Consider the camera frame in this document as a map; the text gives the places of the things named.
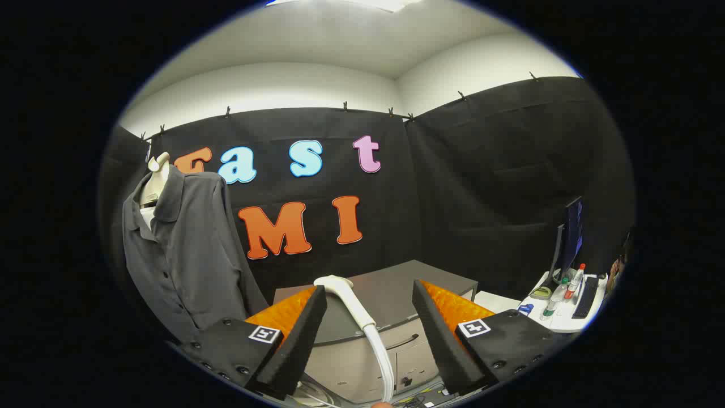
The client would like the green cap clear bottle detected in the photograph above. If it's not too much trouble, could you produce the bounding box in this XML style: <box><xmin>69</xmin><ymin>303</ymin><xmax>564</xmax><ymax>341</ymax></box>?
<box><xmin>540</xmin><ymin>278</ymin><xmax>570</xmax><ymax>321</ymax></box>

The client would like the red cap clear bottle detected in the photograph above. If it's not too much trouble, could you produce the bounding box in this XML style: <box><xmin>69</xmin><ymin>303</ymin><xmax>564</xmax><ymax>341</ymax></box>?
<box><xmin>564</xmin><ymin>263</ymin><xmax>586</xmax><ymax>300</ymax></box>

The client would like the dark computer monitor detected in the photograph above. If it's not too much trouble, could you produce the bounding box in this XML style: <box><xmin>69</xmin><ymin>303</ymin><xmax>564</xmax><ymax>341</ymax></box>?
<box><xmin>546</xmin><ymin>195</ymin><xmax>585</xmax><ymax>290</ymax></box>

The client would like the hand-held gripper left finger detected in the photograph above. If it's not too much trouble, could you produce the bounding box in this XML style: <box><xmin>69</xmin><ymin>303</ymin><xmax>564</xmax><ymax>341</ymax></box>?
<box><xmin>178</xmin><ymin>285</ymin><xmax>328</xmax><ymax>401</ymax></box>

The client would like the dark grey button shirt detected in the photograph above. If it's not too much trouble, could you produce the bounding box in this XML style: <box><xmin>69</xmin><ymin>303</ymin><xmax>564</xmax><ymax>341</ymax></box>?
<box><xmin>122</xmin><ymin>164</ymin><xmax>270</xmax><ymax>344</ymax></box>

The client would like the white low drawer unit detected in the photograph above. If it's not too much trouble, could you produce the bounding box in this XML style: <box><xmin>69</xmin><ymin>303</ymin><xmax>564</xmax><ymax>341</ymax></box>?
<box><xmin>474</xmin><ymin>290</ymin><xmax>525</xmax><ymax>316</ymax></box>

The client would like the grey top cabinet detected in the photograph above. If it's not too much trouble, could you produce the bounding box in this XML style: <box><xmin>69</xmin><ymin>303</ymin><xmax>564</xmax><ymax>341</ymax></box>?
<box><xmin>273</xmin><ymin>260</ymin><xmax>480</xmax><ymax>405</ymax></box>

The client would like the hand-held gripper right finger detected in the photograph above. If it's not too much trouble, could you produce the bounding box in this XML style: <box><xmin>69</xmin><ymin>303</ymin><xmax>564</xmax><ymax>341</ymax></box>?
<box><xmin>412</xmin><ymin>279</ymin><xmax>558</xmax><ymax>396</ymax></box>

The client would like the black keyboard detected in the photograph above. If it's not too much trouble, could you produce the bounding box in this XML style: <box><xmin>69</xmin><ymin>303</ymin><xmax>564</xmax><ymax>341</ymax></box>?
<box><xmin>572</xmin><ymin>276</ymin><xmax>600</xmax><ymax>320</ymax></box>

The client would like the white garment steamer head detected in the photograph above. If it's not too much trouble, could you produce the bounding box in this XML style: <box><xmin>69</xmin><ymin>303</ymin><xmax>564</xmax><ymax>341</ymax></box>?
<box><xmin>314</xmin><ymin>275</ymin><xmax>378</xmax><ymax>330</ymax></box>

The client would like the white side desk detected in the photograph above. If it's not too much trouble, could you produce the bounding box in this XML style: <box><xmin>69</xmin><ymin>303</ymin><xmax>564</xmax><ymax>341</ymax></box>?
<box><xmin>521</xmin><ymin>271</ymin><xmax>610</xmax><ymax>334</ymax></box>

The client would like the row of black cloth clips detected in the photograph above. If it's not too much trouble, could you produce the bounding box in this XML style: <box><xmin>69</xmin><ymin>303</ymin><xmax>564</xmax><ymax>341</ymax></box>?
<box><xmin>139</xmin><ymin>71</ymin><xmax>540</xmax><ymax>142</ymax></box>

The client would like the cream garment hanger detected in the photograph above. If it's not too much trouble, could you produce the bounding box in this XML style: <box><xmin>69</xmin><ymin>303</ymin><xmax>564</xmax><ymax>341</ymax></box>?
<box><xmin>139</xmin><ymin>151</ymin><xmax>171</xmax><ymax>208</ymax></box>

